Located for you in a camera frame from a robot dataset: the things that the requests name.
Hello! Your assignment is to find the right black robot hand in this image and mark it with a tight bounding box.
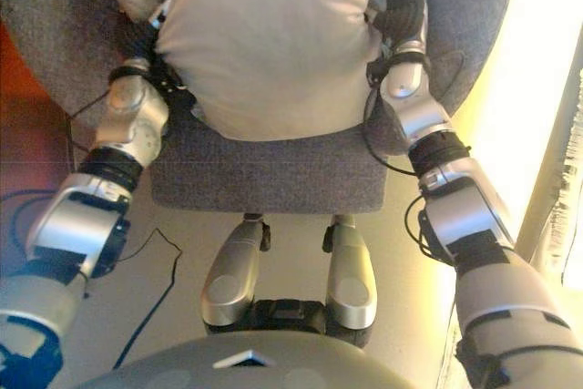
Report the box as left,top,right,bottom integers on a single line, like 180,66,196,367
368,0,430,52

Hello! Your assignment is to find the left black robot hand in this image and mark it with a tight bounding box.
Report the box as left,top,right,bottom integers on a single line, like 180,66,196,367
121,0,175,63

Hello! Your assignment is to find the white cloth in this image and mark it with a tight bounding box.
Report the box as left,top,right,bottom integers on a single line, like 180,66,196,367
153,0,403,140

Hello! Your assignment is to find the grey upholstered sofa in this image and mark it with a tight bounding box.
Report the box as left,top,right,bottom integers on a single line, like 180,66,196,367
0,0,521,218

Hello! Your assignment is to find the pale curtain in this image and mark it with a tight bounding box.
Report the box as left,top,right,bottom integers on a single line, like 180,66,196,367
512,0,583,292

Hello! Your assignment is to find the left silver robot leg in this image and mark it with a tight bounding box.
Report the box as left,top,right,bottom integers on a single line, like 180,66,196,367
199,213,271,327

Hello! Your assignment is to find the black robot pelvis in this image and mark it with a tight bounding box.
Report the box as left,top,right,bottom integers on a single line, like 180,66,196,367
245,297,330,336

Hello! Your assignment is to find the grey robot torso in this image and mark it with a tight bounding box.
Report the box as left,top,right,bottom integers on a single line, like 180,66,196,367
77,331,423,389

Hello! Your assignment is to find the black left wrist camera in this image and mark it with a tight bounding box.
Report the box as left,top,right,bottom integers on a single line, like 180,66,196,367
148,55,198,110

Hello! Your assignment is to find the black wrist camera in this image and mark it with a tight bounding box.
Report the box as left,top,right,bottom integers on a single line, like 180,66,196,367
148,55,198,110
365,55,389,87

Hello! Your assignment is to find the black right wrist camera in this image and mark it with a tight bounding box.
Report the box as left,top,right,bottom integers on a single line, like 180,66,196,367
365,55,389,87

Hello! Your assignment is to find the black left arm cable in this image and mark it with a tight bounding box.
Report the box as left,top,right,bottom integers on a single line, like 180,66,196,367
0,87,133,262

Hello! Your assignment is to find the thin black floor cable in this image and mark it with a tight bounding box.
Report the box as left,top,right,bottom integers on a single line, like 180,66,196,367
112,227,184,370

